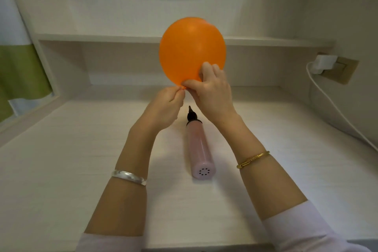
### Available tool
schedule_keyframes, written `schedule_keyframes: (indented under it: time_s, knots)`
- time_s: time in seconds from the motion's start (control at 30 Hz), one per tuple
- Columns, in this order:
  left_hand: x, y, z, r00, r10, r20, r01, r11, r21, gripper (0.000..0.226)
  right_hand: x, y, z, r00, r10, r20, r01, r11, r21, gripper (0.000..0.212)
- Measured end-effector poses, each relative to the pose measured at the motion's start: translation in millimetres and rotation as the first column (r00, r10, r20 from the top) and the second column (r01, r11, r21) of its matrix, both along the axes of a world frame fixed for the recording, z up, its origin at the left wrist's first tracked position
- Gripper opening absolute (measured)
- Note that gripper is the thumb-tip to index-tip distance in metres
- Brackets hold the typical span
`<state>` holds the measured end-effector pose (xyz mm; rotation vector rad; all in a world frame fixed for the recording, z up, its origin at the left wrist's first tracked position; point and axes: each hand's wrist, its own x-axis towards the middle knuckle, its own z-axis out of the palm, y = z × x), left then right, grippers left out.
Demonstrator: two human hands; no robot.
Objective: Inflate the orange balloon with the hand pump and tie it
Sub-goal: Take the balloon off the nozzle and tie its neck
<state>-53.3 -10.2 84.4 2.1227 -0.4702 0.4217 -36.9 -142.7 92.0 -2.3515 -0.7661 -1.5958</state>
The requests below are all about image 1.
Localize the person's left hand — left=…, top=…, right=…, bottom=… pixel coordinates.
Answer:
left=130, top=85, right=186, bottom=140

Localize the person's right hand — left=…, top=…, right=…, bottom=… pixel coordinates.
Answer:
left=180, top=61, right=241, bottom=136

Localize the pink black balloon pump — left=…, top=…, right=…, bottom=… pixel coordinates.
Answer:
left=185, top=106, right=217, bottom=181

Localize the orange balloon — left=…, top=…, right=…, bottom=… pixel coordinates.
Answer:
left=159, top=17, right=227, bottom=89

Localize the person's left forearm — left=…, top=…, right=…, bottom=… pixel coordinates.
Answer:
left=84, top=119, right=161, bottom=237

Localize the person's right forearm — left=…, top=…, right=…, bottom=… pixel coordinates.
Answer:
left=220, top=114, right=308, bottom=221

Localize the cream wooden shelf board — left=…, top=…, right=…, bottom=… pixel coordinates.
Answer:
left=35, top=33, right=336, bottom=48

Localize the white power adapter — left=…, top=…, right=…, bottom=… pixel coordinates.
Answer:
left=311, top=55, right=338, bottom=75

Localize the pale pink left sleeve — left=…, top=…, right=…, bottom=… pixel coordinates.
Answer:
left=75, top=232, right=146, bottom=252

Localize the pale pink sleeve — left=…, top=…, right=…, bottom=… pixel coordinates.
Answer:
left=75, top=232, right=146, bottom=252
left=262, top=200, right=371, bottom=252

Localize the green and white curtain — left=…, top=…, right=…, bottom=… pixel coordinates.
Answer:
left=0, top=0, right=54, bottom=124

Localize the pale pink right sleeve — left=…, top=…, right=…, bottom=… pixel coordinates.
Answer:
left=262, top=200, right=371, bottom=252

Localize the silver bangle bracelet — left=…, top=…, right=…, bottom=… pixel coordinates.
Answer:
left=111, top=169, right=148, bottom=187

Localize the gold bangle bracelet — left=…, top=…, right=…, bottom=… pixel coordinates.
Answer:
left=236, top=150, right=271, bottom=170

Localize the white power cable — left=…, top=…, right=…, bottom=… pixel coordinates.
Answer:
left=306, top=61, right=378, bottom=152

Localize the beige wall socket plate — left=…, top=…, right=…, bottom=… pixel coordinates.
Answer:
left=316, top=52, right=360, bottom=85

